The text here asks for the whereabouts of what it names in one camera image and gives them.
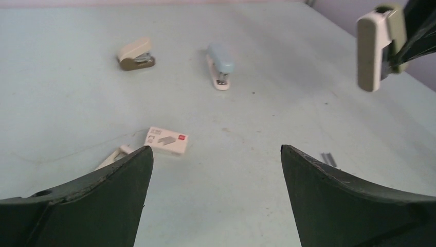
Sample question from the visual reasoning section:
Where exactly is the staple strip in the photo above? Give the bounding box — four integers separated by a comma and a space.
321, 153, 337, 168

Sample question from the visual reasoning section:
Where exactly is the light blue stapler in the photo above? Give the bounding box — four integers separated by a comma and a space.
206, 43, 235, 91

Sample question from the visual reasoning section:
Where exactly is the grey white stapler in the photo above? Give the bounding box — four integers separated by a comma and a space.
356, 3, 408, 92

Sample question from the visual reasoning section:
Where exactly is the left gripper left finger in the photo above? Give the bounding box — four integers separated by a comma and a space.
1, 146, 154, 246

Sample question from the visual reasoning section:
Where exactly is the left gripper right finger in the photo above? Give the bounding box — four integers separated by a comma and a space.
281, 145, 435, 246

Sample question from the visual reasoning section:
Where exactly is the white staple box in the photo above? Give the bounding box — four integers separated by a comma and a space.
144, 127, 189, 156

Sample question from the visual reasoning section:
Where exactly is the white stapler at left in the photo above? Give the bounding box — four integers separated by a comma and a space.
95, 145, 134, 171

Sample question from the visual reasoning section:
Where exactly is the beige brown mini stapler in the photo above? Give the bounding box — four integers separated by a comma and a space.
117, 37, 156, 71

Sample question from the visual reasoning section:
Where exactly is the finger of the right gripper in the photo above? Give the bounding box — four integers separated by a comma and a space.
390, 0, 435, 66

